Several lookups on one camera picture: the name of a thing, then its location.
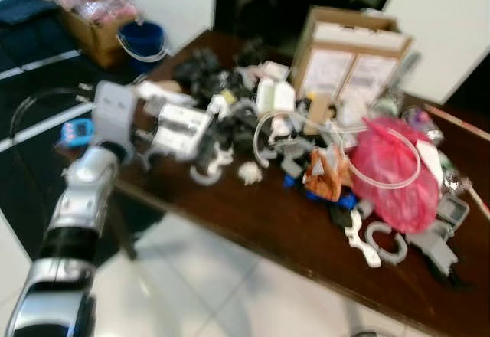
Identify white plastic bracket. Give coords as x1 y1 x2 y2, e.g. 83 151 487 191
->
345 207 382 269

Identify cardboard box of pink bags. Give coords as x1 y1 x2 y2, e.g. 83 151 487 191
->
38 0 142 68

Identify clear plastic tube loop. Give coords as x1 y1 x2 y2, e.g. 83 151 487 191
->
254 110 423 192

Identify cardboard box white labels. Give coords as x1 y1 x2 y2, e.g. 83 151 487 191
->
291 5 414 123

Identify silver purple can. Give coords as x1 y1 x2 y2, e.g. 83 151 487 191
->
402 106 446 148

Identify orange snack bag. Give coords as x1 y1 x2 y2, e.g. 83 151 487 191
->
302 144 345 202

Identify dark brown wooden table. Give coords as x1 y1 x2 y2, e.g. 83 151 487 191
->
57 31 490 337

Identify black cable bundle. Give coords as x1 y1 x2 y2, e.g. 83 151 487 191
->
172 46 230 100

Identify small white plastic knob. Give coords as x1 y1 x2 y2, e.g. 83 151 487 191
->
237 161 265 185

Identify pink plastic bag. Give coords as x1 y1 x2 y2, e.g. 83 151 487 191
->
348 117 443 234

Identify blue bucket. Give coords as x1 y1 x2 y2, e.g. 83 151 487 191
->
116 19 168 74

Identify white plastic container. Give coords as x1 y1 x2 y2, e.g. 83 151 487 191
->
255 79 297 117

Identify white plastic clamp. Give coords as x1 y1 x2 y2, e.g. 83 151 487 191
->
190 146 234 186

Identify grey plastic ring clamp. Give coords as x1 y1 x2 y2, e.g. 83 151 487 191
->
366 221 410 267

